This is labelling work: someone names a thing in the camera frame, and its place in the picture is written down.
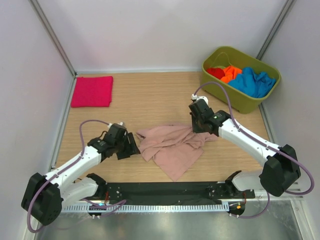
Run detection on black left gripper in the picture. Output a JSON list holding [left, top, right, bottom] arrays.
[[113, 132, 141, 160]]

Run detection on dusty pink t shirt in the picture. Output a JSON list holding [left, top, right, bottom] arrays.
[[136, 123, 218, 182]]

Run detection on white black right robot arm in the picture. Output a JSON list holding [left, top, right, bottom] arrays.
[[189, 95, 301, 198]]

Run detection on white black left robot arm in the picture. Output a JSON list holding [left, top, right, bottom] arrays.
[[21, 123, 140, 232]]

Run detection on olive green plastic bin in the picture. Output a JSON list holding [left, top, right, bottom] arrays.
[[200, 46, 281, 114]]

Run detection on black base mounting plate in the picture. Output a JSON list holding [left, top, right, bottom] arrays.
[[91, 181, 256, 206]]

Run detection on red t shirt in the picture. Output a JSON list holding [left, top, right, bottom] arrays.
[[206, 67, 225, 80]]

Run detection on orange t shirt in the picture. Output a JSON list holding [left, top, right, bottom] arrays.
[[220, 65, 243, 84]]

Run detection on blue t shirt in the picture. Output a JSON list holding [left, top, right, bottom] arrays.
[[228, 67, 276, 98]]

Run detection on folded magenta t shirt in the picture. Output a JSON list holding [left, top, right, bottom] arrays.
[[70, 76, 114, 108]]

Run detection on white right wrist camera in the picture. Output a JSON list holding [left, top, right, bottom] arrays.
[[191, 94, 209, 105]]

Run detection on white slotted cable duct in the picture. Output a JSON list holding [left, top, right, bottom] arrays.
[[61, 202, 229, 214]]

